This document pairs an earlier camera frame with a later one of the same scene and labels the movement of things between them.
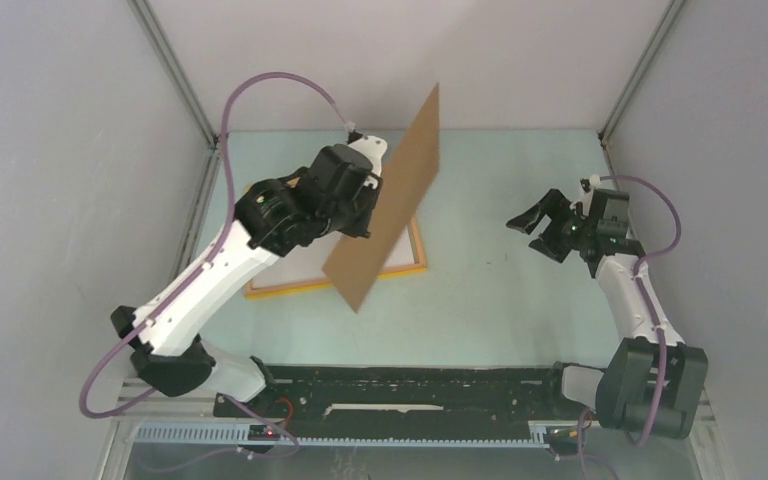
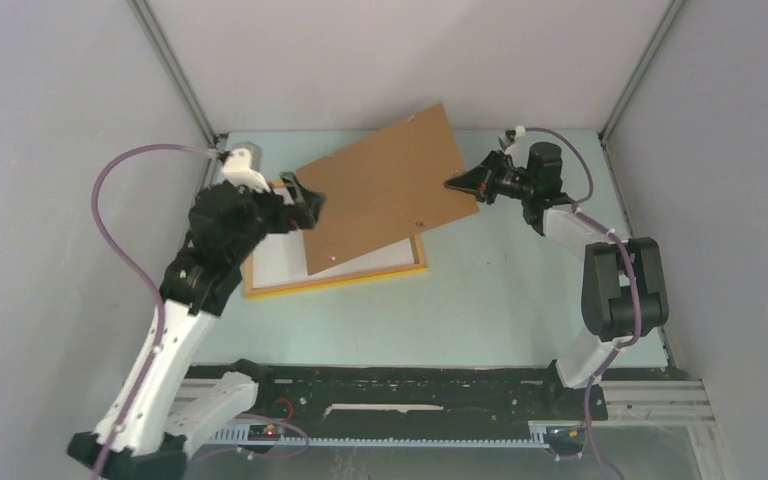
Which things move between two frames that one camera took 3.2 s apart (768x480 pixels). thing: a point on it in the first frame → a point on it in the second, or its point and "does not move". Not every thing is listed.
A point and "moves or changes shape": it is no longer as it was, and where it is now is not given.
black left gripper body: (352, 217) → (273, 216)
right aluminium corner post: (667, 20) does not move
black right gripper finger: (553, 202) → (476, 179)
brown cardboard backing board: (359, 264) moves or changes shape
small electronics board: (260, 432) does not move
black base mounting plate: (407, 395) does not move
